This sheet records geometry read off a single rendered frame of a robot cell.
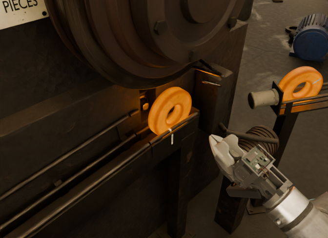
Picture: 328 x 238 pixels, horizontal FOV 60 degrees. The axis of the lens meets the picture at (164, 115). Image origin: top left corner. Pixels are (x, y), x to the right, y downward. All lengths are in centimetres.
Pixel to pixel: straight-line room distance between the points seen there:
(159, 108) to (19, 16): 39
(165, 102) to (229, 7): 29
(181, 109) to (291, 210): 40
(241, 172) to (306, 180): 110
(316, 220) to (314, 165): 118
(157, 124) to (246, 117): 131
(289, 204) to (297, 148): 126
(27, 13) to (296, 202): 66
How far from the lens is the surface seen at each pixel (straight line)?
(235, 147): 73
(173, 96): 78
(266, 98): 104
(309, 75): 107
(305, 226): 69
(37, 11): 62
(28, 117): 68
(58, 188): 77
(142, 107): 85
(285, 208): 68
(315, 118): 221
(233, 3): 65
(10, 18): 61
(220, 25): 64
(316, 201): 83
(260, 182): 70
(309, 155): 191
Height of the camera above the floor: 127
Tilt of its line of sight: 40 degrees down
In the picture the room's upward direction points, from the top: straight up
